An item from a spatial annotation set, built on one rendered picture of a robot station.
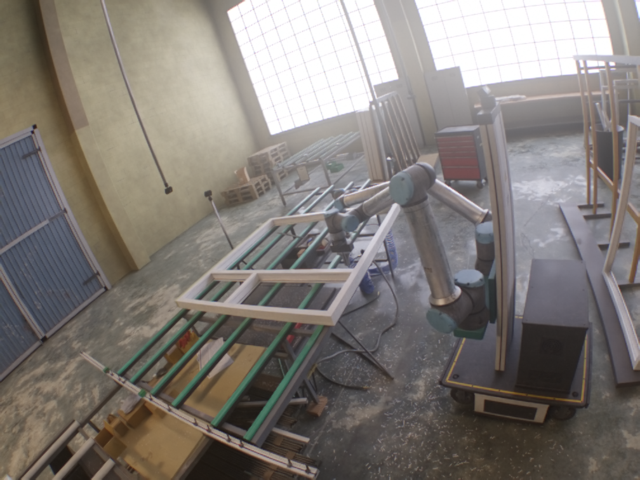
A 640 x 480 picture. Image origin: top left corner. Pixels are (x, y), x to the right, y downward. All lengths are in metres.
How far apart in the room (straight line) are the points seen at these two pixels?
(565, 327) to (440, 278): 0.68
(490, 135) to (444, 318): 0.77
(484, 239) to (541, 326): 0.61
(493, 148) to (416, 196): 0.38
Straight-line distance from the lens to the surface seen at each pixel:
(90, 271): 7.80
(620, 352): 2.72
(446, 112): 8.94
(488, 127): 1.36
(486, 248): 1.97
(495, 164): 1.40
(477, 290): 1.57
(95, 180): 7.68
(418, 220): 1.29
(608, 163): 5.64
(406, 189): 1.23
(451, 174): 5.61
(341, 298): 1.88
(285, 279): 2.40
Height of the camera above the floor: 1.99
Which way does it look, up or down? 23 degrees down
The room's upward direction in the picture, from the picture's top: 19 degrees counter-clockwise
